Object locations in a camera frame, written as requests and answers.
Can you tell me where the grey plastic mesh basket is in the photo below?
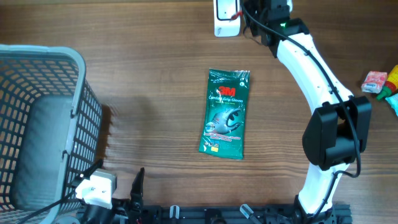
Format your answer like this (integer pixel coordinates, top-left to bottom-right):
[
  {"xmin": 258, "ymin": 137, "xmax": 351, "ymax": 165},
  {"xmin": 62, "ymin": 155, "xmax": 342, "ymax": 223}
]
[{"xmin": 1, "ymin": 45, "xmax": 103, "ymax": 223}]

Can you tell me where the red stick sachet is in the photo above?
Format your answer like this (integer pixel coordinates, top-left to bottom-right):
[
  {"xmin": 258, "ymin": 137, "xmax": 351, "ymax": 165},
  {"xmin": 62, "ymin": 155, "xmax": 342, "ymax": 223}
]
[{"xmin": 229, "ymin": 11, "xmax": 243, "ymax": 21}]

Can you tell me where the black left camera cable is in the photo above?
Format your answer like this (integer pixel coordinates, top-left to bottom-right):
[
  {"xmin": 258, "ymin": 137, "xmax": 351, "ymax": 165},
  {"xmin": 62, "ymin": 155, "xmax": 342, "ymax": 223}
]
[{"xmin": 15, "ymin": 189, "xmax": 77, "ymax": 224}]

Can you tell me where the green 3M gloves packet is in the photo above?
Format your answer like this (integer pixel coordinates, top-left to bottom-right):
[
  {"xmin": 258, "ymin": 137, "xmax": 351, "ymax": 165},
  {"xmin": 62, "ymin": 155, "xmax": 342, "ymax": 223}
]
[{"xmin": 198, "ymin": 69, "xmax": 251, "ymax": 159}]

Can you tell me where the red sauce bottle green cap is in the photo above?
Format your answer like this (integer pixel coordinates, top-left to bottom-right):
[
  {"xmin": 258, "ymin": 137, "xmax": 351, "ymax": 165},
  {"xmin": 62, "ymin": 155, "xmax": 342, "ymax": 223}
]
[{"xmin": 376, "ymin": 65, "xmax": 397, "ymax": 101}]

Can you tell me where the red white small box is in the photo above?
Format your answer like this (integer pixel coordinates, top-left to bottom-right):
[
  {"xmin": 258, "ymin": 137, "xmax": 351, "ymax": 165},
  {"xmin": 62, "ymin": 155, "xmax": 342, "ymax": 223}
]
[{"xmin": 361, "ymin": 71, "xmax": 387, "ymax": 93}]

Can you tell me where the black camera cable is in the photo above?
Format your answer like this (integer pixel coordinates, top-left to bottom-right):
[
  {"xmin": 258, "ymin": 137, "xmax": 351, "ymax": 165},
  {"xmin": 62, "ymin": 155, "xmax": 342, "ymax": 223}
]
[
  {"xmin": 241, "ymin": 2, "xmax": 362, "ymax": 218},
  {"xmin": 15, "ymin": 189, "xmax": 77, "ymax": 224}
]

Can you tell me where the white barcode scanner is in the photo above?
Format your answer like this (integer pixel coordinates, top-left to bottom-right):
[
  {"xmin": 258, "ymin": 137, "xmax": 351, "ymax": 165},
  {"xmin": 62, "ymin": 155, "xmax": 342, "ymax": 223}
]
[{"xmin": 213, "ymin": 0, "xmax": 241, "ymax": 37}]

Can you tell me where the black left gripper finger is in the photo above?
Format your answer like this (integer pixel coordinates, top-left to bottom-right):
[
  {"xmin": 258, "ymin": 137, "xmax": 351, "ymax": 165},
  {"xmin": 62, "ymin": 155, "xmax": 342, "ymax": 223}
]
[
  {"xmin": 72, "ymin": 159, "xmax": 103, "ymax": 187},
  {"xmin": 130, "ymin": 167, "xmax": 145, "ymax": 212}
]

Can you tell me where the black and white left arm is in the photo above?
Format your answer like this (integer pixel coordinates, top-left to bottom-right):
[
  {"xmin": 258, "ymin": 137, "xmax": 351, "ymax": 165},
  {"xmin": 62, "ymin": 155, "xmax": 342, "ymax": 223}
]
[{"xmin": 54, "ymin": 159, "xmax": 145, "ymax": 224}]

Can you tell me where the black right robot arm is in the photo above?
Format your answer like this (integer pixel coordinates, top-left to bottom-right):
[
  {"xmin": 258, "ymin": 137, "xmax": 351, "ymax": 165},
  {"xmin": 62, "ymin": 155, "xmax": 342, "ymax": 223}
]
[{"xmin": 241, "ymin": 1, "xmax": 372, "ymax": 223}]

